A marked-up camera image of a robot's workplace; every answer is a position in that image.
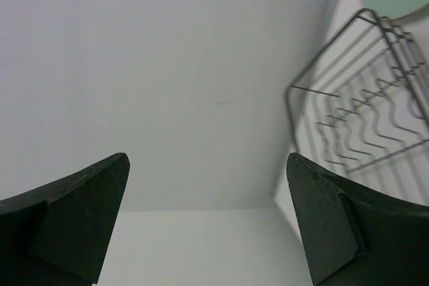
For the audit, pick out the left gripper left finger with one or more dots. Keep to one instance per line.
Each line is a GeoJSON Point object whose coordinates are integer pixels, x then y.
{"type": "Point", "coordinates": [59, 233]}

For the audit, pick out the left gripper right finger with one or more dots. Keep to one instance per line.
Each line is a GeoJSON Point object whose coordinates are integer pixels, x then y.
{"type": "Point", "coordinates": [353, 235]}

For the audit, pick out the green flower plate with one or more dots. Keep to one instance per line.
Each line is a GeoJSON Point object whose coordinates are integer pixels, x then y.
{"type": "Point", "coordinates": [396, 10]}

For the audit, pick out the wire dish rack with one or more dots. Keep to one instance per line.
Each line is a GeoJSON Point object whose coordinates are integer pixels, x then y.
{"type": "Point", "coordinates": [360, 106]}

